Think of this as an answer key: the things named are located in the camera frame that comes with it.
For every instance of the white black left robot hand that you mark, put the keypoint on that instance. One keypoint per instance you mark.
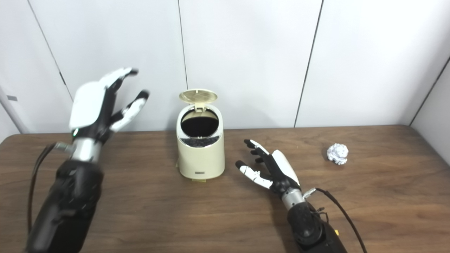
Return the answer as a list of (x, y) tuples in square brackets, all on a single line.
[(89, 102)]

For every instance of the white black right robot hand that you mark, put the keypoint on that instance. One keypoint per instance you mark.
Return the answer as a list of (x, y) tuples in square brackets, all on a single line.
[(281, 168)]

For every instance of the white paper ball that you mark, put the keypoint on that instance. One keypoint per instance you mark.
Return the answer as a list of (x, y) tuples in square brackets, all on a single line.
[(338, 153)]

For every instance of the cream-colored bin body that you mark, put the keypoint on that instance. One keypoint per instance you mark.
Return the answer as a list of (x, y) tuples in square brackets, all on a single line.
[(200, 160)]

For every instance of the cream round bin lid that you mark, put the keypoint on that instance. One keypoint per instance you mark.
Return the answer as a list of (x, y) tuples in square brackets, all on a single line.
[(198, 95)]

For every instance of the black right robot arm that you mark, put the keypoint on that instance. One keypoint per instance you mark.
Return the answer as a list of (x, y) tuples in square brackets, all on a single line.
[(309, 225)]

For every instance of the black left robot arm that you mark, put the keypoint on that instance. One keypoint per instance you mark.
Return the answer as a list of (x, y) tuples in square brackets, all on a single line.
[(65, 200)]

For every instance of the grey wall label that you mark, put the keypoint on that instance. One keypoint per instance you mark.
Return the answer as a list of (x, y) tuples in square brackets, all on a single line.
[(12, 98)]

